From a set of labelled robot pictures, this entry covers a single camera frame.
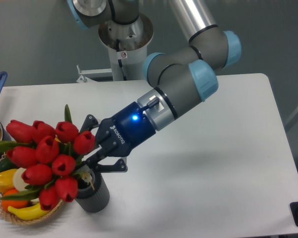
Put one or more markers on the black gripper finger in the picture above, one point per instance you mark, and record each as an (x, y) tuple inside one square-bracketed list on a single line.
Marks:
[(101, 163), (90, 123)]

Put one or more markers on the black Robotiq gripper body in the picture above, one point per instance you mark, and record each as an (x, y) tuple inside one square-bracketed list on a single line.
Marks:
[(124, 131)]

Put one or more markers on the yellow bell pepper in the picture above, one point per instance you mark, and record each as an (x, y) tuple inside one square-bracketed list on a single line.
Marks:
[(6, 180)]

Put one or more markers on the green cucumber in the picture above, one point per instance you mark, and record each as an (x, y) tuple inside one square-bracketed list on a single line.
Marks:
[(7, 164)]

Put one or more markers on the beige round disc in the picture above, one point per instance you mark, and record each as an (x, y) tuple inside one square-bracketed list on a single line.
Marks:
[(18, 182)]

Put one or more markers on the red tulip bouquet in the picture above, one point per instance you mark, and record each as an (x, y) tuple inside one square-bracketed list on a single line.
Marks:
[(50, 155)]

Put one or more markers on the woven wicker basket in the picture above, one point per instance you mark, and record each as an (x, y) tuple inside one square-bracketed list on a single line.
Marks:
[(9, 217)]

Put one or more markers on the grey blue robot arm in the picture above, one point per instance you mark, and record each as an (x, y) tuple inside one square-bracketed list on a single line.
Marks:
[(179, 81)]

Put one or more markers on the dark grey ribbed vase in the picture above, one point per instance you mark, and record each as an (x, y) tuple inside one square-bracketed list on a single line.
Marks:
[(93, 194)]

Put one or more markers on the green bok choy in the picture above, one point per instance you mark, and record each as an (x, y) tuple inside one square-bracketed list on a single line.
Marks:
[(34, 201)]

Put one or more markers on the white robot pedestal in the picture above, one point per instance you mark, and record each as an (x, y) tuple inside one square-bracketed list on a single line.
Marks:
[(127, 49)]

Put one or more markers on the orange fruit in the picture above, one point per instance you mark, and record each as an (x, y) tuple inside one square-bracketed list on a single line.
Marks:
[(13, 203)]

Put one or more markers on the yellow banana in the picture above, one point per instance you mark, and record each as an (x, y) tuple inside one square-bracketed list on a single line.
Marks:
[(29, 213)]

